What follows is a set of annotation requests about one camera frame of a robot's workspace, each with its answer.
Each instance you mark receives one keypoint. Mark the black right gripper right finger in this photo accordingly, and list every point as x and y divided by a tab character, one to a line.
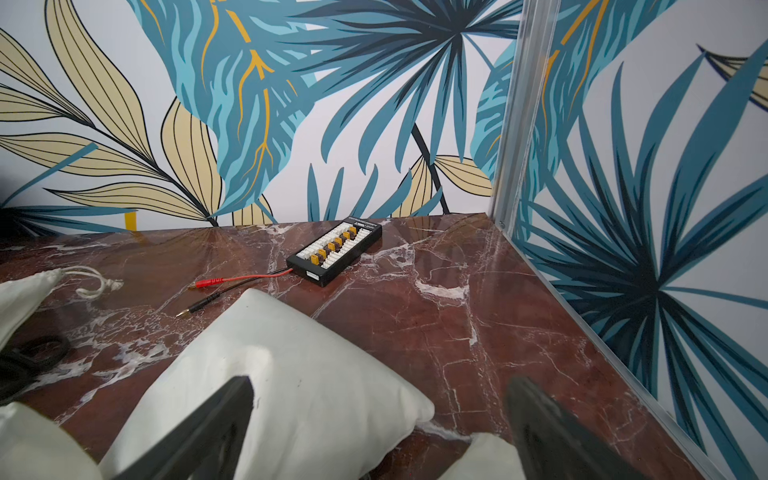
553	444

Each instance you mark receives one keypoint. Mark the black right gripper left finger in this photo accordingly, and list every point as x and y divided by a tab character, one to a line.
205	445

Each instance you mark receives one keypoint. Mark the white drawstring soil bag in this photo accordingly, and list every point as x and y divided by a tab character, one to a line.
21	298

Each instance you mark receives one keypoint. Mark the white cloth bag near toolbox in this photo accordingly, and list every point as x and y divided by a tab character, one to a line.
488	457

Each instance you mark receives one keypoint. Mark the large white cloth bag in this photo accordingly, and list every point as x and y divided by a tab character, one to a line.
322	408

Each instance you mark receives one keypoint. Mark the small white cloth bag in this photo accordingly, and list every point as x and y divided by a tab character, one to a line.
34	447

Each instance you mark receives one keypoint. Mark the black parallel charging board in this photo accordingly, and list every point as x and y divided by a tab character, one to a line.
329	255

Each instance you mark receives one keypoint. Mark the black handled scissors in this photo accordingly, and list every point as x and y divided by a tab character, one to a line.
21	365

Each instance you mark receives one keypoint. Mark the aluminium right corner post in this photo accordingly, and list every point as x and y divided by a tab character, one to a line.
532	48

